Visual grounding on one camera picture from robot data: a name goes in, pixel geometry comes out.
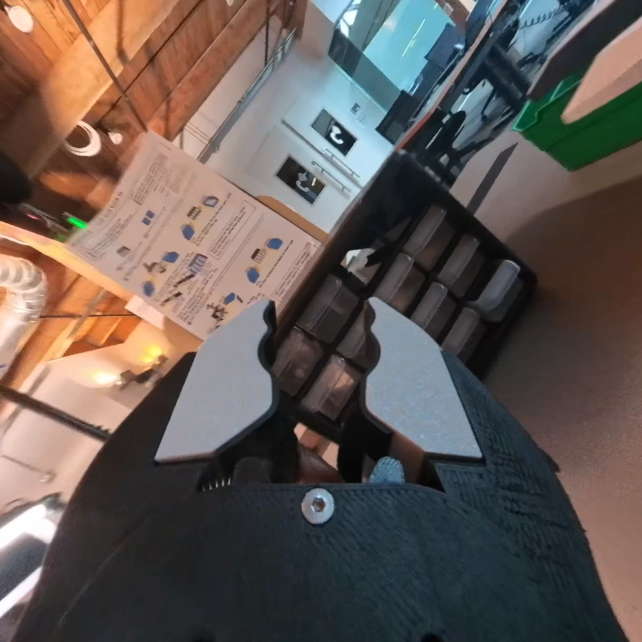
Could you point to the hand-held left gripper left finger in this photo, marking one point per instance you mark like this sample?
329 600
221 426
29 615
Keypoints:
220 396

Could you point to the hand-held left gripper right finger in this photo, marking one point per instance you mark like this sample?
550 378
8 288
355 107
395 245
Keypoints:
416 396

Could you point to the set of cabinet drawers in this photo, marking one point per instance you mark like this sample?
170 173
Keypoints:
446 261

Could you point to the black drawer cabinet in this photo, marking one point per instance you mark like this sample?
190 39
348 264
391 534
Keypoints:
381 200

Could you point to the green plastic bin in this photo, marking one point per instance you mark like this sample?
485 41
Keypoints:
592 140

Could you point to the white instruction poster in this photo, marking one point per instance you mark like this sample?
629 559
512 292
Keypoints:
190 240

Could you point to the plywood poster board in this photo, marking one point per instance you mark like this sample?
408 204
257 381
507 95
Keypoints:
301 220

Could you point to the silver ventilation duct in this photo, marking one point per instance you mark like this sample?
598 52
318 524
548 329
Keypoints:
20 301

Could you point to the black framed wall sign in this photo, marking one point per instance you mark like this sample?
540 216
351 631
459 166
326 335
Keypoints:
335 133
301 181

